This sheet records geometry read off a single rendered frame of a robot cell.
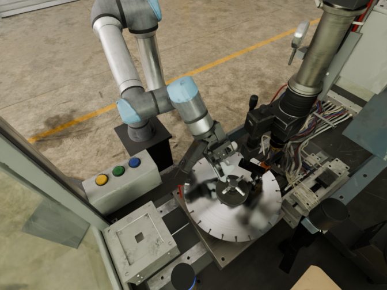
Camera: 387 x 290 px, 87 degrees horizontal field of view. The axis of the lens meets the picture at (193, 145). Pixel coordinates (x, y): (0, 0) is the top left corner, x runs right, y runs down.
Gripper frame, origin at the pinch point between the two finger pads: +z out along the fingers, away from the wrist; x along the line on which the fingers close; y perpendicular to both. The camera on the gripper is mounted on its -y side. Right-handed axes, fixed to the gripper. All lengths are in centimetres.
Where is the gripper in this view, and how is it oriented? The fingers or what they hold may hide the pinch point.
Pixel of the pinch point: (222, 179)
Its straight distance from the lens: 70.3
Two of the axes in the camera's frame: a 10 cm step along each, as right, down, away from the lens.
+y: 8.3, -5.4, 1.2
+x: -3.4, -3.3, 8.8
